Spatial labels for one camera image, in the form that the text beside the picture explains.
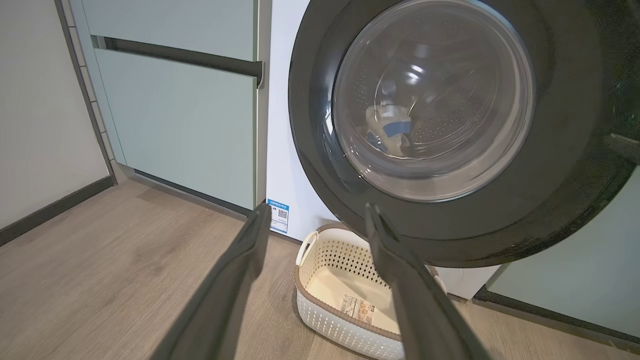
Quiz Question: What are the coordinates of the mint green cabinet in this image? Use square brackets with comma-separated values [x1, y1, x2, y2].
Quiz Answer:
[472, 165, 640, 346]

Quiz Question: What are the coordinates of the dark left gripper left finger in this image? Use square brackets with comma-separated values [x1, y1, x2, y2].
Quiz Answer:
[150, 202, 273, 360]

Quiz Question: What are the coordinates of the blue white energy label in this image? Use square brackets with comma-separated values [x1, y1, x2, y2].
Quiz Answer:
[266, 198, 291, 235]

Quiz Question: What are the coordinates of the white front-load washing machine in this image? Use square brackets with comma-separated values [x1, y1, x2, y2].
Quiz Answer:
[265, 0, 502, 301]

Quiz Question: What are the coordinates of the printed basket label sticker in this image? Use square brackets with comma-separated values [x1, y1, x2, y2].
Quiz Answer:
[340, 293, 375, 326]

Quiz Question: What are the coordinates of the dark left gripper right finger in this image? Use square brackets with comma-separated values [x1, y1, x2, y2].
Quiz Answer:
[364, 202, 493, 360]

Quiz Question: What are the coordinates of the yellow patterned baby garment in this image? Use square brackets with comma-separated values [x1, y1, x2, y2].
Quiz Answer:
[366, 103, 401, 132]

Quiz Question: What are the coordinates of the white perforated laundry basket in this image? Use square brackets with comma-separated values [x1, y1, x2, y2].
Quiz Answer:
[294, 223, 448, 360]

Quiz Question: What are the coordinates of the black round glass washer door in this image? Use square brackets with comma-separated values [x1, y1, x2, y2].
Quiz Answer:
[287, 0, 640, 268]

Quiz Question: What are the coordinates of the mint cabinet with dark groove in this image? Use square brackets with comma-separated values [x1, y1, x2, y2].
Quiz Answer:
[55, 0, 271, 217]

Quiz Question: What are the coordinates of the cream garment with blue cuffs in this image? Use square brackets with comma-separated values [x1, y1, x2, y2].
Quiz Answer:
[365, 112, 417, 160]

